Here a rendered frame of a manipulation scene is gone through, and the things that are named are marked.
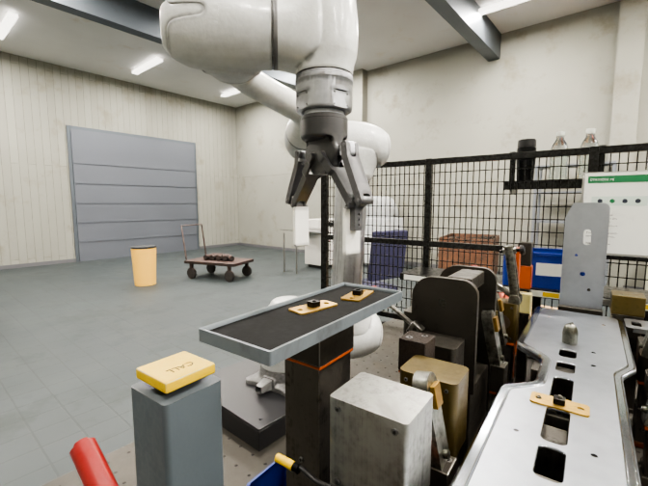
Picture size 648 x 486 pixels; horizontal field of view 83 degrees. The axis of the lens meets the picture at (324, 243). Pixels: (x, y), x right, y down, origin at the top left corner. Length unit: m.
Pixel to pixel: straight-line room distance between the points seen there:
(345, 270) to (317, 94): 0.68
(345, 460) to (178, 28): 0.60
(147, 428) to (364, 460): 0.24
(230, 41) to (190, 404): 0.47
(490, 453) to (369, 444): 0.21
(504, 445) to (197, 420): 0.42
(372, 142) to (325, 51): 0.57
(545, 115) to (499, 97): 0.84
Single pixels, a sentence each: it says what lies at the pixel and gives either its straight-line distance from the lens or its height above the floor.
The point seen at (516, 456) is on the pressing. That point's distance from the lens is 0.62.
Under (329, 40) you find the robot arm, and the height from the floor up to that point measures 1.57.
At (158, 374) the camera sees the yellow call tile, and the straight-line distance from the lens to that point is 0.44.
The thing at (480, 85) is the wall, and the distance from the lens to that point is 7.92.
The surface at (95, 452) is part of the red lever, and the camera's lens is 0.40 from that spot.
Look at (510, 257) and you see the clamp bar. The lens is 1.18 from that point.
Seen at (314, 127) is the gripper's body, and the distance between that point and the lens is 0.57.
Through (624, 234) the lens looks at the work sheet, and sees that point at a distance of 1.72.
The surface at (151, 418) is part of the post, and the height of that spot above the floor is 1.12.
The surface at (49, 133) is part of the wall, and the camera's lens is 10.17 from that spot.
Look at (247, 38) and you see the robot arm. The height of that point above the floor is 1.57.
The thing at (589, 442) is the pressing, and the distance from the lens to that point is 0.70.
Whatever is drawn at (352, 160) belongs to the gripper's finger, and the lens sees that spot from 0.54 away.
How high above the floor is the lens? 1.34
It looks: 6 degrees down
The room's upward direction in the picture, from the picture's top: straight up
